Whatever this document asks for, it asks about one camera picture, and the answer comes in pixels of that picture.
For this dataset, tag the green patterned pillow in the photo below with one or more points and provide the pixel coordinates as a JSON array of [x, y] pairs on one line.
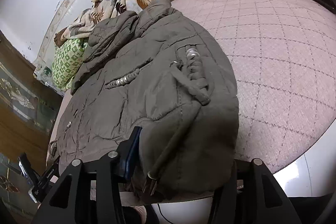
[[65, 61]]

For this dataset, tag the wooden door with glass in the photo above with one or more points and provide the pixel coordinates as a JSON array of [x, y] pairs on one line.
[[18, 113]]

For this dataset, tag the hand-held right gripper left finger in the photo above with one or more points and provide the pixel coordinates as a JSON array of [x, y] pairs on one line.
[[132, 153]]

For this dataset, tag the clear plastic bag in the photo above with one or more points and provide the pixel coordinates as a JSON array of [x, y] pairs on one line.
[[43, 73]]

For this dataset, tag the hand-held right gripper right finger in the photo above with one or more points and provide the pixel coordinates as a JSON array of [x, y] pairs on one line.
[[258, 179]]

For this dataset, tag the olive hooded puffer jacket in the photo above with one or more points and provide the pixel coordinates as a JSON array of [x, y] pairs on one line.
[[147, 87]]

